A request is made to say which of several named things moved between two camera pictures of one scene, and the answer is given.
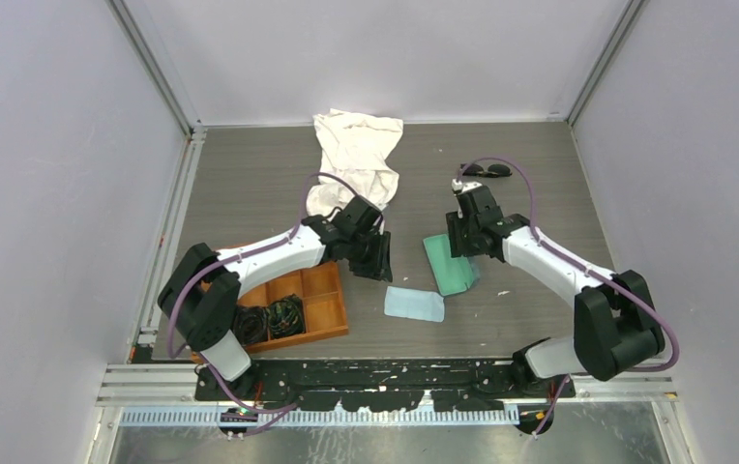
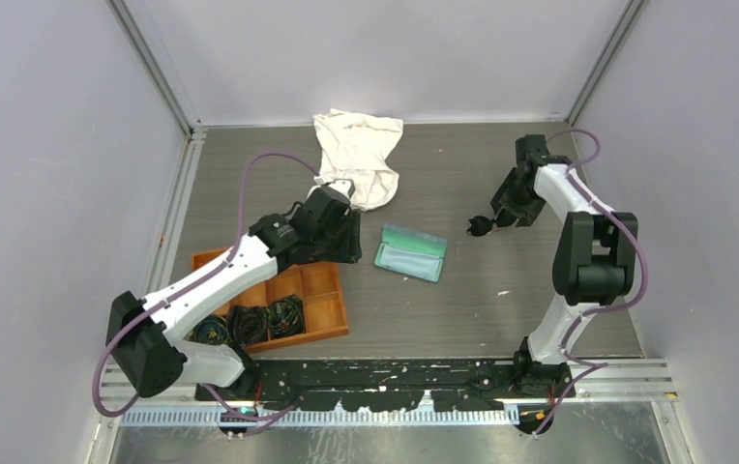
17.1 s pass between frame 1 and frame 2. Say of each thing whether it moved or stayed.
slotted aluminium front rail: stayed
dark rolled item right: stayed
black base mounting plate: stayed
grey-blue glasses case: moved
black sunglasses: moved
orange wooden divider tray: stayed
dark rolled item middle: stayed
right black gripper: moved
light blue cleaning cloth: moved
